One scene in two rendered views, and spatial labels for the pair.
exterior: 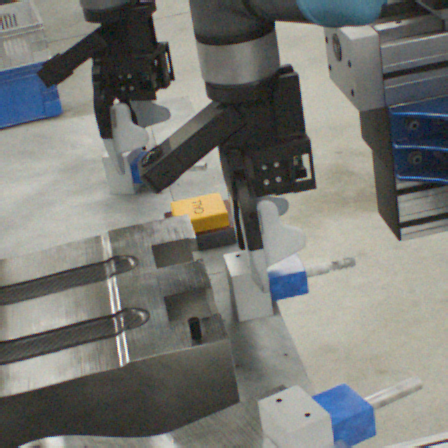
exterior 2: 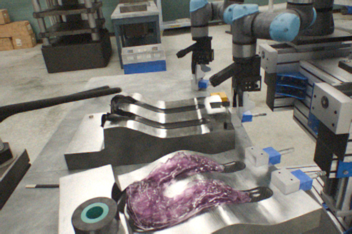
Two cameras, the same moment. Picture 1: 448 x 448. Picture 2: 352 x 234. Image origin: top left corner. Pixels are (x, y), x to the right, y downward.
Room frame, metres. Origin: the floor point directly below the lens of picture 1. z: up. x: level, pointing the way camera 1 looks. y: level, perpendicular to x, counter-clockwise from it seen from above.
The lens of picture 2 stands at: (0.09, 0.12, 1.31)
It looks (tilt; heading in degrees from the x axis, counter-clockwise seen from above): 27 degrees down; 5
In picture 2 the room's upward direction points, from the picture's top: 5 degrees counter-clockwise
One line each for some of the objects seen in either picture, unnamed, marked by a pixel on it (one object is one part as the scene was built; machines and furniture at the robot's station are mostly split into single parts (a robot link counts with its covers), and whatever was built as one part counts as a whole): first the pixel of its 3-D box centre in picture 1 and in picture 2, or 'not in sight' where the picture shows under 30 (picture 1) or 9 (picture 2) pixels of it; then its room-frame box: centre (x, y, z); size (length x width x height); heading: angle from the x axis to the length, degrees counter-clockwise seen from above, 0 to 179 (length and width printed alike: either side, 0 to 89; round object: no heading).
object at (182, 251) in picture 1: (179, 268); (216, 109); (0.99, 0.05, 0.87); 0.05 x 0.05 x 0.04; 5
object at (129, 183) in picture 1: (158, 166); (205, 83); (1.36, 0.07, 0.83); 0.13 x 0.05 x 0.05; 68
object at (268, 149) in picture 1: (258, 133); (245, 73); (1.01, -0.05, 0.99); 0.09 x 0.08 x 0.12; 95
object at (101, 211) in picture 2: not in sight; (96, 219); (0.45, 0.30, 0.93); 0.08 x 0.08 x 0.04
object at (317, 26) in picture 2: not in sight; (314, 19); (1.32, -0.37, 1.09); 0.15 x 0.15 x 0.10
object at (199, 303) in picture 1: (194, 322); (223, 124); (0.88, 0.04, 0.87); 0.05 x 0.05 x 0.04; 5
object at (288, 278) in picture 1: (293, 274); (247, 115); (1.01, -0.06, 0.83); 0.13 x 0.05 x 0.05; 95
